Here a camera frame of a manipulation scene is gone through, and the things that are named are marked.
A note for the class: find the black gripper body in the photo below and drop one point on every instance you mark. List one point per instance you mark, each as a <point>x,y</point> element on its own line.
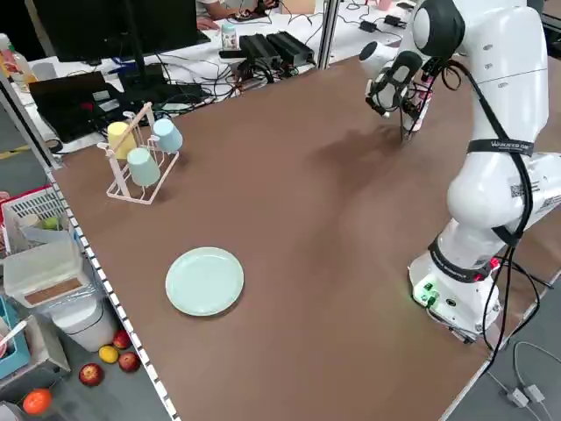
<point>411,103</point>
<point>429,68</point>

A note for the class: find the white plastic basket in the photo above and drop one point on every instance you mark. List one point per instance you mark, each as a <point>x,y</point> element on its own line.
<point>39,206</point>

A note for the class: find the white spoon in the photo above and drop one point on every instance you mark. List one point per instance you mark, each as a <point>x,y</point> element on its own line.
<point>17,329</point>

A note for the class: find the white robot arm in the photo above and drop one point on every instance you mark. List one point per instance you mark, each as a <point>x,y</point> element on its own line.
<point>504,87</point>

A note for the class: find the red apple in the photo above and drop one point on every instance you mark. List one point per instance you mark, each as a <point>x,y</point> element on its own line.
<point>91,375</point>
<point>122,340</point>
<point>129,362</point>

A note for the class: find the white bucket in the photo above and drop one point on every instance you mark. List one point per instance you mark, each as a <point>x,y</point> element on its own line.
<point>83,324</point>

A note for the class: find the black computer monitor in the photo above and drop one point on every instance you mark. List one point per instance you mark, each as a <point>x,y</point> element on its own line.
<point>109,26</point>

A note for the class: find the yellow fruit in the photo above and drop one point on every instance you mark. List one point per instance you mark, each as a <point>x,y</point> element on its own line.
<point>108,354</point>

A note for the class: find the orange fruit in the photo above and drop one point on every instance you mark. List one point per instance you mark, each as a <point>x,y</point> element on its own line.
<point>37,401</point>

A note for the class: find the grey cup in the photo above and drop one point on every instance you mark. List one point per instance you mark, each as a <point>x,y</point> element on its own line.
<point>44,72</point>

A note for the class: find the pale green cup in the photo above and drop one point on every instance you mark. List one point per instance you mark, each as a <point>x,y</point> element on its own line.
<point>144,169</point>

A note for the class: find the pink cup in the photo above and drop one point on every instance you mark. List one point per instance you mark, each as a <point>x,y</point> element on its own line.
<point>385,4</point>

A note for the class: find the mint green plate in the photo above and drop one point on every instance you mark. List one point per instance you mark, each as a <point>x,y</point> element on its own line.
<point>203,280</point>

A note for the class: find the white drink bottle pink label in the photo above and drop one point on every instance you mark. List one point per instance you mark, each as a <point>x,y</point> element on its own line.
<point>424,105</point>

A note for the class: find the printed white tumbler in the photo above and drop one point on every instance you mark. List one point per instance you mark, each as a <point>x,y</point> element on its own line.
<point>229,37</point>

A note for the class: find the yellow cup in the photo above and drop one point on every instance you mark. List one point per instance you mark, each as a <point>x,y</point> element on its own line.
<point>116,133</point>

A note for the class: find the orange juice bottle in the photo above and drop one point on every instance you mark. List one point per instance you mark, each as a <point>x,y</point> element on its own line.
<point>13,61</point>

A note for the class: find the black remote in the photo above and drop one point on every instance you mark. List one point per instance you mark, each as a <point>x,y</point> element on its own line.
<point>232,54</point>

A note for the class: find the aluminium frame post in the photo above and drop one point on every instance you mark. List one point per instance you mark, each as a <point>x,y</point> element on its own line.
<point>328,35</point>

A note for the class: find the clear plastic container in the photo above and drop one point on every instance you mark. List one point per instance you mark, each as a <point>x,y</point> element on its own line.
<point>39,272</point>

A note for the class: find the black laptop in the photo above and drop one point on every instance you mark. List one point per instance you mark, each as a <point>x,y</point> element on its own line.
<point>66,105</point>

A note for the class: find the blue plastic crate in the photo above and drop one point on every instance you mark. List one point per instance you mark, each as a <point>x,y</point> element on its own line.
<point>17,366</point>

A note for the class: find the person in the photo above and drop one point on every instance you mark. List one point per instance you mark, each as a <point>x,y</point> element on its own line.
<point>210,6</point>

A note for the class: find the light blue cup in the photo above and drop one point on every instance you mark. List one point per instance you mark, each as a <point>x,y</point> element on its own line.
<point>168,137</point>

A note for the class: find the small white adapter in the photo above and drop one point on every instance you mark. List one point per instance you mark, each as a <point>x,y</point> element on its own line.
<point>535,392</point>
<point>517,397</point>

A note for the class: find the black power adapter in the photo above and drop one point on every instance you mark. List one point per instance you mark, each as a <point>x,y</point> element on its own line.
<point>394,20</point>
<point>369,25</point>

